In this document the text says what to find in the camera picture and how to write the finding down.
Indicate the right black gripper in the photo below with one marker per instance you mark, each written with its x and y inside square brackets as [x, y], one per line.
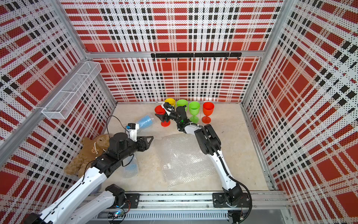
[167, 113]

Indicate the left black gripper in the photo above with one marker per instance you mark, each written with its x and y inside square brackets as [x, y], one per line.
[145, 146]

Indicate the yellow plastic wine glass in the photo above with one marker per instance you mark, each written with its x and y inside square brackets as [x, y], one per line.
[171, 101]

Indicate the green glass bundle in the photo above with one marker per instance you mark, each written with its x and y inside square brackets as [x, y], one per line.
[194, 109]

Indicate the red glass bundle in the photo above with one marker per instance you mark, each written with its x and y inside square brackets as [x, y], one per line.
[161, 111]

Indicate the light blue glass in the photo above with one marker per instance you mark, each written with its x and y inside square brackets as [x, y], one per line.
[130, 167]

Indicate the red plastic wine glass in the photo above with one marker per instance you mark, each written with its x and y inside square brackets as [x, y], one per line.
[208, 108]

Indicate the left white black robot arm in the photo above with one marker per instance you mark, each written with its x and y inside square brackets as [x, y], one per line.
[66, 209]

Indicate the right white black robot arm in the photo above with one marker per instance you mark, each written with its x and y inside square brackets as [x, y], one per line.
[236, 194]

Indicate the brown teddy bear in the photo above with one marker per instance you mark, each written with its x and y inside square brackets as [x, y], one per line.
[90, 151]

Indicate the green circuit board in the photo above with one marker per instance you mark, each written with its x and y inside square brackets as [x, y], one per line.
[116, 215]

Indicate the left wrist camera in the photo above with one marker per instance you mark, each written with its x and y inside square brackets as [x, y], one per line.
[132, 129]

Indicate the black wall hook rail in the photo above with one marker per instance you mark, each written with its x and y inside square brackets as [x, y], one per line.
[197, 55]

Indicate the white wire mesh basket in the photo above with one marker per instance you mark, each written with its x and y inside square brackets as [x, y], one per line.
[63, 103]

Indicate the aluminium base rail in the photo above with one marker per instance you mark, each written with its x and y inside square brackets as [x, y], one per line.
[268, 207]

